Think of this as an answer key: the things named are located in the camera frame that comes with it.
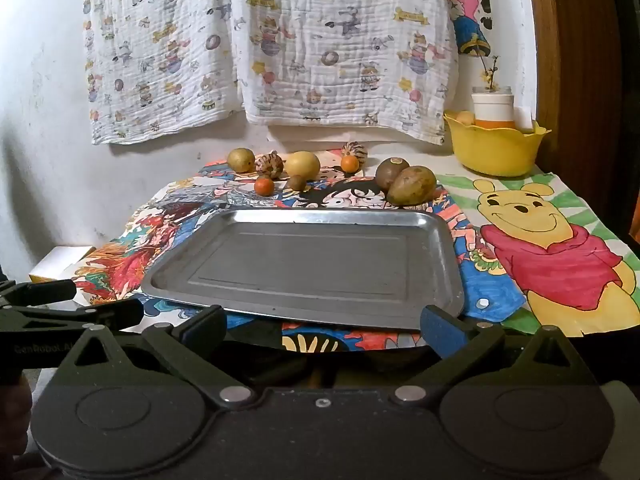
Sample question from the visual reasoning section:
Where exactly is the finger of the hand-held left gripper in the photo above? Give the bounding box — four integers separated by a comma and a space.
0, 280, 77, 307
0, 299, 144, 333

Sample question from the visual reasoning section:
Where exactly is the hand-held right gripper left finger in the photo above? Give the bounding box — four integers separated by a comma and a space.
57, 304, 253, 409

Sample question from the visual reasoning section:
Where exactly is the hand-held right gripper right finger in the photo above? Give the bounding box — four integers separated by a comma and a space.
391, 304, 595, 409

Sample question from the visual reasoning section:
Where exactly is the metal tray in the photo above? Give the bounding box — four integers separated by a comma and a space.
140, 207, 466, 332

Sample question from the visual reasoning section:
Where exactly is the large kiwi with sticker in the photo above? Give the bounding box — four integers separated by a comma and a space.
375, 157, 411, 193

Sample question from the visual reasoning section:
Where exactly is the green pear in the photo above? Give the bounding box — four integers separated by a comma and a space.
227, 147, 257, 174

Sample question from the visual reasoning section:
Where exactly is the striped pepino melon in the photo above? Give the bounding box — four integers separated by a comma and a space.
255, 151, 286, 178
341, 141, 369, 163

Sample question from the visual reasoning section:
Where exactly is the yellow lemon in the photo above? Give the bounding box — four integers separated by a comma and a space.
284, 151, 321, 181

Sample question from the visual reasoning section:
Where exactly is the white box with yellow edge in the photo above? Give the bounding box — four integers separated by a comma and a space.
29, 245, 97, 285

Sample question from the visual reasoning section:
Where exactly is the yellow plastic bowl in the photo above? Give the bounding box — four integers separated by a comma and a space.
443, 110, 552, 178

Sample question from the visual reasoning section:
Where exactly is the white and orange jar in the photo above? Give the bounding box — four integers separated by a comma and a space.
471, 86, 516, 130

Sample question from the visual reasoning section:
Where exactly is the white printed muslin cloth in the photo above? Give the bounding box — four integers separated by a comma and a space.
81, 0, 246, 146
225, 0, 460, 145

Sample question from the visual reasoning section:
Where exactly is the thin plant twig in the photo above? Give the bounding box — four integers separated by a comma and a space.
477, 55, 501, 92

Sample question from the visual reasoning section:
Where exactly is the colourful wall poster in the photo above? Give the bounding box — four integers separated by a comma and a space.
445, 0, 496, 58

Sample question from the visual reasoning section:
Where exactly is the wooden door frame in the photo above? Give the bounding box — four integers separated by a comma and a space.
525, 0, 623, 221

